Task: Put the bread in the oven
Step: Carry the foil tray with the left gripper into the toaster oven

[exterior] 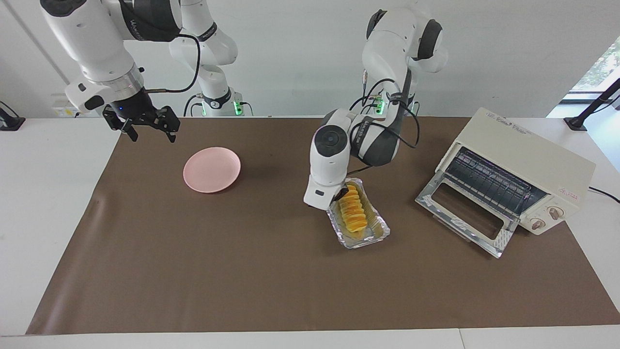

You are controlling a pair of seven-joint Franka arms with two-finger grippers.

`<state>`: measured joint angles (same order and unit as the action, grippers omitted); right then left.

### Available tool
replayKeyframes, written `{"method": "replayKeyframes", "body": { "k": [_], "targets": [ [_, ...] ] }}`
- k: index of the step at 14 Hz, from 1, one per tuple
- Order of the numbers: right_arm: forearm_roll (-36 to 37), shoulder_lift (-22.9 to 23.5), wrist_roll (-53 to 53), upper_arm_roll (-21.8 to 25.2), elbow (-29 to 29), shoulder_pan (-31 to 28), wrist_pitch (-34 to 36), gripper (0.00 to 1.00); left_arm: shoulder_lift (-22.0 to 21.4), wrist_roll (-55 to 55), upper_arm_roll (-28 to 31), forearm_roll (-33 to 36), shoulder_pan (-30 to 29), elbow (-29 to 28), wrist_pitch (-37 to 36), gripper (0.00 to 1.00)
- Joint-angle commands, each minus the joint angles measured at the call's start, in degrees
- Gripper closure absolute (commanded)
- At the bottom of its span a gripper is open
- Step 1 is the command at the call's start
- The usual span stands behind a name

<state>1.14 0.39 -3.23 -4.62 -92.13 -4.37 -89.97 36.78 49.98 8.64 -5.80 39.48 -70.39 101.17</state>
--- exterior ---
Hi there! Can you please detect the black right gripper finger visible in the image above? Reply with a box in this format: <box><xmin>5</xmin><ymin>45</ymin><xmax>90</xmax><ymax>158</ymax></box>
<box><xmin>154</xmin><ymin>106</ymin><xmax>181</xmax><ymax>143</ymax></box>
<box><xmin>102</xmin><ymin>108</ymin><xmax>139</xmax><ymax>143</ymax></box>

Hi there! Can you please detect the yellow sliced bread loaf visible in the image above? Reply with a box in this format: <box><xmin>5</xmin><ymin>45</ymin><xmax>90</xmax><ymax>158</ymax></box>
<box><xmin>338</xmin><ymin>183</ymin><xmax>369</xmax><ymax>232</ymax></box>

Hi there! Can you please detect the aluminium foil tray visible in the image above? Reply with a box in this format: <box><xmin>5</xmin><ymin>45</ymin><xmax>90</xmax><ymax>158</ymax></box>
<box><xmin>327</xmin><ymin>177</ymin><xmax>391</xmax><ymax>249</ymax></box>

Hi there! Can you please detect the metal oven rack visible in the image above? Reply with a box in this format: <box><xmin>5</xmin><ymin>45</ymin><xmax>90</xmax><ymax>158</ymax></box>
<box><xmin>446</xmin><ymin>148</ymin><xmax>536</xmax><ymax>214</ymax></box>

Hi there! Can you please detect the glass oven door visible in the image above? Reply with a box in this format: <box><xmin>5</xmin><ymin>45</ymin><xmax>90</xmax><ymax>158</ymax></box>
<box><xmin>415</xmin><ymin>171</ymin><xmax>520</xmax><ymax>259</ymax></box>

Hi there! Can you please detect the cream toaster oven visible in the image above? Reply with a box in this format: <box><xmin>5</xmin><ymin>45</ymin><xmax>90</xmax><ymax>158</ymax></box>
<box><xmin>435</xmin><ymin>107</ymin><xmax>597</xmax><ymax>236</ymax></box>

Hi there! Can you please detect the pink round plate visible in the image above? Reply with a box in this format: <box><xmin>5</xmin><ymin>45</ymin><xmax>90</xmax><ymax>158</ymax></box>
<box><xmin>183</xmin><ymin>147</ymin><xmax>242</xmax><ymax>193</ymax></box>

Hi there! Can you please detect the brown table mat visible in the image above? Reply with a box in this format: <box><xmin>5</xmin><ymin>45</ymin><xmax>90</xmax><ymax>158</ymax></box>
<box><xmin>25</xmin><ymin>116</ymin><xmax>620</xmax><ymax>336</ymax></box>

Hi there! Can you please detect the black table clamp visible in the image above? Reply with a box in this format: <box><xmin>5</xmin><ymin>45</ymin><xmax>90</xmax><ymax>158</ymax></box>
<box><xmin>0</xmin><ymin>101</ymin><xmax>26</xmax><ymax>131</ymax></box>

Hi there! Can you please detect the black stand with clamp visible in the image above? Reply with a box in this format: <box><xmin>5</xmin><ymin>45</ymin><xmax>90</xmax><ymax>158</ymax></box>
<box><xmin>563</xmin><ymin>78</ymin><xmax>620</xmax><ymax>132</ymax></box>

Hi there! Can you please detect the black base cable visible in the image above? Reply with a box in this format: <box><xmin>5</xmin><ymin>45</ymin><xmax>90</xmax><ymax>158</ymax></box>
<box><xmin>183</xmin><ymin>94</ymin><xmax>204</xmax><ymax>117</ymax></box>
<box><xmin>348</xmin><ymin>95</ymin><xmax>384</xmax><ymax>115</ymax></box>

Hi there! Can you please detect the white wall power outlet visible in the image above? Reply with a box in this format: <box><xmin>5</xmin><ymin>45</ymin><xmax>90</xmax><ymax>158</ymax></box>
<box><xmin>51</xmin><ymin>99</ymin><xmax>79</xmax><ymax>118</ymax></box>

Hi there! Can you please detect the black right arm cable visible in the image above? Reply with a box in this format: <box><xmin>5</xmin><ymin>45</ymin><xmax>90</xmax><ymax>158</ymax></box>
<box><xmin>145</xmin><ymin>34</ymin><xmax>201</xmax><ymax>94</ymax></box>

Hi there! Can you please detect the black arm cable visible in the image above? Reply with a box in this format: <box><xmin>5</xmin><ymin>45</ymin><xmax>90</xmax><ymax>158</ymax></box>
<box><xmin>349</xmin><ymin>68</ymin><xmax>420</xmax><ymax>177</ymax></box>
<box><xmin>145</xmin><ymin>34</ymin><xmax>201</xmax><ymax>94</ymax></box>

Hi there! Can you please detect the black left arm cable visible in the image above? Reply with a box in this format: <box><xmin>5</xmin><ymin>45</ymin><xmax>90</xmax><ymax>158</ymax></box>
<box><xmin>349</xmin><ymin>68</ymin><xmax>420</xmax><ymax>177</ymax></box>

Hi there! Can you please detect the black oven power cord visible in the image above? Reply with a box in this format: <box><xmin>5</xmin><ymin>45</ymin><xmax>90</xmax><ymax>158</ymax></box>
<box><xmin>588</xmin><ymin>187</ymin><xmax>620</xmax><ymax>204</ymax></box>

